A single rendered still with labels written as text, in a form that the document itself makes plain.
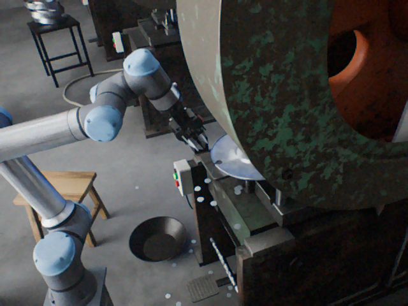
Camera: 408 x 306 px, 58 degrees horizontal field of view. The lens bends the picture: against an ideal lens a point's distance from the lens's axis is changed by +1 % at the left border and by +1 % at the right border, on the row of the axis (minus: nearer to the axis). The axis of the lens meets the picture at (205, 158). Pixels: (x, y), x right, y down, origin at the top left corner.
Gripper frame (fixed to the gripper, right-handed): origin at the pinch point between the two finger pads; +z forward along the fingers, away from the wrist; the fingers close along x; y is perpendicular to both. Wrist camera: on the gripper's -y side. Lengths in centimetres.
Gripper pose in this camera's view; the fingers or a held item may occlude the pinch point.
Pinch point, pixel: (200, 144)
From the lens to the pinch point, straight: 113.0
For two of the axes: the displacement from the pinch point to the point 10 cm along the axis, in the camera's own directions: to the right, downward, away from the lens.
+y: 4.1, 5.2, -7.5
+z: 4.6, 6.0, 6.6
